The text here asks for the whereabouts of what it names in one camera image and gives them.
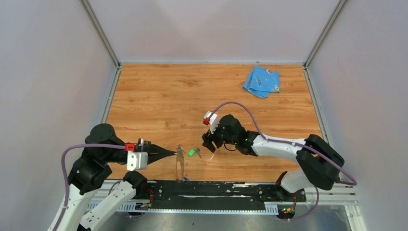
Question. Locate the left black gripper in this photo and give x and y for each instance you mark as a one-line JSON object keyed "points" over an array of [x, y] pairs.
{"points": [[159, 152]]}

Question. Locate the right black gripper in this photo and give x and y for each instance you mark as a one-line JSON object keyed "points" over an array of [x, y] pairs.
{"points": [[208, 142]]}

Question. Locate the key with green tag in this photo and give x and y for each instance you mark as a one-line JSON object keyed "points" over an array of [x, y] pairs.
{"points": [[195, 151]]}

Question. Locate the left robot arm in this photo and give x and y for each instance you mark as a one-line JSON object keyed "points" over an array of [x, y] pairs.
{"points": [[85, 169]]}

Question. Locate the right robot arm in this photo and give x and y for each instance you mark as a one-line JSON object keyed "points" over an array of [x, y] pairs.
{"points": [[319, 164]]}

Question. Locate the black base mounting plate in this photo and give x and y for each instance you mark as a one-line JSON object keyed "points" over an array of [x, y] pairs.
{"points": [[213, 195]]}

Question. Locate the folded blue cloth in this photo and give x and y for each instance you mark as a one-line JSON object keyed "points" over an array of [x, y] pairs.
{"points": [[261, 82]]}

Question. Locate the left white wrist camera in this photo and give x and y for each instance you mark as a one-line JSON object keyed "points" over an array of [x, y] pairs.
{"points": [[137, 160]]}

